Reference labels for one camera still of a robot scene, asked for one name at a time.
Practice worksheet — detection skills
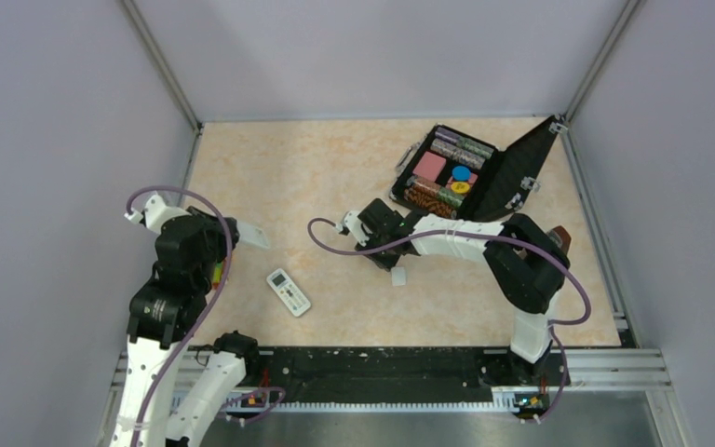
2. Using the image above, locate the white battery cover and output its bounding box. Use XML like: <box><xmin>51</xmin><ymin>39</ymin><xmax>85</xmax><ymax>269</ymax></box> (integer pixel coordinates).
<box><xmin>390</xmin><ymin>266</ymin><xmax>407</xmax><ymax>287</ymax></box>

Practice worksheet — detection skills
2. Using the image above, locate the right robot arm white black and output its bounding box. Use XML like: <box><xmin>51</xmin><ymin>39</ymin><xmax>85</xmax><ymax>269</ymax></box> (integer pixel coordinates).
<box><xmin>342</xmin><ymin>199</ymin><xmax>572</xmax><ymax>372</ymax></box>

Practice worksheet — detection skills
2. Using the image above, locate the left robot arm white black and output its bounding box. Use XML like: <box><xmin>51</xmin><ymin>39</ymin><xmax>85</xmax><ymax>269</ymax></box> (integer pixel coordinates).
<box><xmin>109</xmin><ymin>196</ymin><xmax>259</xmax><ymax>446</ymax></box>

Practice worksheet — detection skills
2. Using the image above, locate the white remote control with screen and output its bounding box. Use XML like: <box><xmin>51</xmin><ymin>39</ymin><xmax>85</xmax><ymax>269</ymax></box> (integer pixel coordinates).
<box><xmin>266</xmin><ymin>268</ymin><xmax>312</xmax><ymax>318</ymax></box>

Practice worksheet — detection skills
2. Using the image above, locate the orange black chip row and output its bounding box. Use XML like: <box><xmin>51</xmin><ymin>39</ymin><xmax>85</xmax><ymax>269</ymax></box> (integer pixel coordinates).
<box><xmin>404</xmin><ymin>176</ymin><xmax>457</xmax><ymax>219</ymax></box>

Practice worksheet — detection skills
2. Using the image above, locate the pink card deck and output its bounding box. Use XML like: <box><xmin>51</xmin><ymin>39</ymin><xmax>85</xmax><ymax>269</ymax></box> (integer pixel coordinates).
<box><xmin>412</xmin><ymin>151</ymin><xmax>447</xmax><ymax>182</ymax></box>

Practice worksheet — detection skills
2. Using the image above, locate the green chip stack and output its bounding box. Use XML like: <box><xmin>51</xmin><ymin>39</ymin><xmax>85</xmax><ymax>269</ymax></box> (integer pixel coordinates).
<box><xmin>437</xmin><ymin>187</ymin><xmax>465</xmax><ymax>210</ymax></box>

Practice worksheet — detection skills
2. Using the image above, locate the black poker chip case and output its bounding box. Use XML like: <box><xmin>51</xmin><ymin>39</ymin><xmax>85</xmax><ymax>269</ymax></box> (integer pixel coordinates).
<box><xmin>389</xmin><ymin>115</ymin><xmax>564</xmax><ymax>222</ymax></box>

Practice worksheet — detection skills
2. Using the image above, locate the yellow dealer chip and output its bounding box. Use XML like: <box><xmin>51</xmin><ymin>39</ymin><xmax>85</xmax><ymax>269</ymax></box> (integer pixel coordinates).
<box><xmin>450</xmin><ymin>182</ymin><xmax>471</xmax><ymax>195</ymax></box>

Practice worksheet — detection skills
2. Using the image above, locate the blue dealer chip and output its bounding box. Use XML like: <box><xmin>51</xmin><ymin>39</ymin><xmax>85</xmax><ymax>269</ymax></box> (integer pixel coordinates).
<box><xmin>452</xmin><ymin>166</ymin><xmax>472</xmax><ymax>183</ymax></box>

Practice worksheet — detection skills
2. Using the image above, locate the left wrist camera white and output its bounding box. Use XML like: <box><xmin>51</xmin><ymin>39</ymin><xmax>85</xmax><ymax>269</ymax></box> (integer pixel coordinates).
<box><xmin>124</xmin><ymin>193</ymin><xmax>189</xmax><ymax>235</ymax></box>

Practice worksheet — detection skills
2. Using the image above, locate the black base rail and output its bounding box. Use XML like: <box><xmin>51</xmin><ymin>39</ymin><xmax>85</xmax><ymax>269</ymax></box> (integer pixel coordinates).
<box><xmin>242</xmin><ymin>346</ymin><xmax>571</xmax><ymax>404</ymax></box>

